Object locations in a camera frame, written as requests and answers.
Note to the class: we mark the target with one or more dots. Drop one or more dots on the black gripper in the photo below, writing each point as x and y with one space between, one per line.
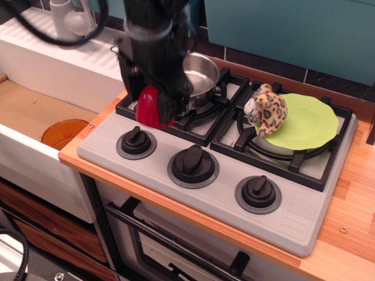
160 64

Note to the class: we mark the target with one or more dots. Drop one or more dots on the red plastic pepper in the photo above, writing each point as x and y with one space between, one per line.
147 112

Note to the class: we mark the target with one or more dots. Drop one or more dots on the stuffed cheetah toy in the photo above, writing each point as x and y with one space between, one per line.
267 110

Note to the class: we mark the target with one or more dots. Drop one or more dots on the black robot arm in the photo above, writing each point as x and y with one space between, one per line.
152 20

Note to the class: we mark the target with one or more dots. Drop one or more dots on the stainless steel pot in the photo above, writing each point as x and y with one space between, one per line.
203 74

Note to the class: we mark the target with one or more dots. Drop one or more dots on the left black stove knob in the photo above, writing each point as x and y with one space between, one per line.
136 144

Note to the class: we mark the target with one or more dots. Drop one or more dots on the black stove knob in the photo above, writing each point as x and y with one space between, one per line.
136 144
258 195
193 168

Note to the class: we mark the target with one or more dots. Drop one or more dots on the grey toy stove top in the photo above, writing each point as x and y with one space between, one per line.
294 226

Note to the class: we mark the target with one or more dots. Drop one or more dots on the middle black stove knob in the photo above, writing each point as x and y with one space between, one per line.
193 168

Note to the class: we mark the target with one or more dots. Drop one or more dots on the right black stove knob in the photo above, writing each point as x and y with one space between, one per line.
258 195

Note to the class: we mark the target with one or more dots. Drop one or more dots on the lime green plate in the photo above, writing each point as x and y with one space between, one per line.
310 124

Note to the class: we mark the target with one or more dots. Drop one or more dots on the left black burner grate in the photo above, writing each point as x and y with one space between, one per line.
200 125

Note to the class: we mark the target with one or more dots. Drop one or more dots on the black burner grate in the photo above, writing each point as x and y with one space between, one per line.
200 125
238 139

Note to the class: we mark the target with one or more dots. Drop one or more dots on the white toy sink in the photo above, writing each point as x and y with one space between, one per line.
43 84

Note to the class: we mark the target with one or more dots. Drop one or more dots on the grey toy faucet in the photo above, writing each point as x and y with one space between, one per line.
71 25

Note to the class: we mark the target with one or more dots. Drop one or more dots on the right black burner grate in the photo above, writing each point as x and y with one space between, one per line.
238 139

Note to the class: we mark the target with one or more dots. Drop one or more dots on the oven door with window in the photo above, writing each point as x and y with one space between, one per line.
162 247

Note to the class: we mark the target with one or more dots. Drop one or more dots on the wooden drawer front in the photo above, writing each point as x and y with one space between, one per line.
56 232

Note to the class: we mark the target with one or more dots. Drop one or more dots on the black oven door handle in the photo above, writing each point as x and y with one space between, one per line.
234 272

